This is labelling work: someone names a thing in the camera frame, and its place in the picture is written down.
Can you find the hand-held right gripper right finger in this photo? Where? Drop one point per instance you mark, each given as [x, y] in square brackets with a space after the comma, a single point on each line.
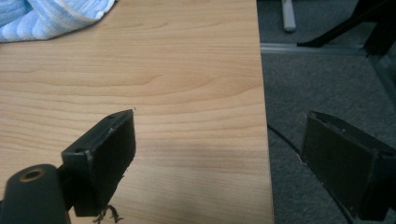
[345, 168]

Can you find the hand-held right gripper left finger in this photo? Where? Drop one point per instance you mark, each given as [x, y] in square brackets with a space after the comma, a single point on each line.
[102, 155]

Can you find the blue striped towel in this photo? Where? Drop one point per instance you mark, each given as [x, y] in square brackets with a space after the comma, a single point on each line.
[46, 18]

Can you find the black tripod stand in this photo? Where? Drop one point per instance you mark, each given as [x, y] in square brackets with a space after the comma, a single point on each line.
[378, 28]

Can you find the metal floor rail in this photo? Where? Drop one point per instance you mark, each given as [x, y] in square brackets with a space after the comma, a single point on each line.
[311, 48]

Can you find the white metal stand frame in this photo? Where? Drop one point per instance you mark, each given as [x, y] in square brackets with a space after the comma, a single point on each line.
[288, 15]

